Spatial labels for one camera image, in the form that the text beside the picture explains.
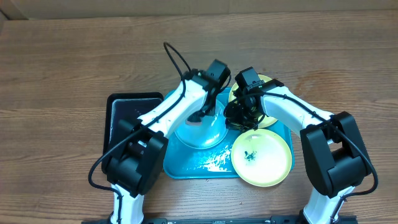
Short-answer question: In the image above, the light blue plate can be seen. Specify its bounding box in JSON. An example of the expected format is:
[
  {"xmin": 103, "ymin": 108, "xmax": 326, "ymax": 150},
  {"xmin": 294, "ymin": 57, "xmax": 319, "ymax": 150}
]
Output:
[{"xmin": 170, "ymin": 100, "xmax": 228, "ymax": 149}]

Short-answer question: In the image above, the yellow-green plate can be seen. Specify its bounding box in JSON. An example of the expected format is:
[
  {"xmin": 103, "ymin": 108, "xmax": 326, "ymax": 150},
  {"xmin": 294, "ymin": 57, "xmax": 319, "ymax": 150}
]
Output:
[
  {"xmin": 228, "ymin": 74, "xmax": 277, "ymax": 128},
  {"xmin": 231, "ymin": 129, "xmax": 293, "ymax": 187}
]

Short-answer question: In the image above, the orange green sponge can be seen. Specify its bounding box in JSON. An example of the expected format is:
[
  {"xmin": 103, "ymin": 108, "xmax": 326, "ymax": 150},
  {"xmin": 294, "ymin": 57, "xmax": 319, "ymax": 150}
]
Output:
[{"xmin": 185, "ymin": 118, "xmax": 202, "ymax": 126}]

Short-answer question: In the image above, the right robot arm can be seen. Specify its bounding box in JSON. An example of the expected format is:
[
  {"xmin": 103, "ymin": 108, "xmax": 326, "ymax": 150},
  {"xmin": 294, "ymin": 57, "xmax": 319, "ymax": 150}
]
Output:
[{"xmin": 224, "ymin": 67, "xmax": 378, "ymax": 223}]

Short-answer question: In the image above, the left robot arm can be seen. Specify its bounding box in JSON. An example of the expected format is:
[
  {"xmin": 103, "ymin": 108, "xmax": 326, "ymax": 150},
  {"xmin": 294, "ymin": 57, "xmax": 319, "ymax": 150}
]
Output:
[{"xmin": 101, "ymin": 60, "xmax": 231, "ymax": 223}]

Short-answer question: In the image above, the teal plastic tray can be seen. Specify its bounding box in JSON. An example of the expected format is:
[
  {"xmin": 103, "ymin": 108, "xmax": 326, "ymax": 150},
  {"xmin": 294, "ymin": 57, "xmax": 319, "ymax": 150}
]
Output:
[{"xmin": 163, "ymin": 87, "xmax": 295, "ymax": 180}]

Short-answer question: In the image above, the black water tray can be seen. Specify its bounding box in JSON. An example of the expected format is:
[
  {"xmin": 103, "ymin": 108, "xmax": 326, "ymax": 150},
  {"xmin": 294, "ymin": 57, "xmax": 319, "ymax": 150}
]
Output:
[{"xmin": 103, "ymin": 92, "xmax": 168, "ymax": 177}]

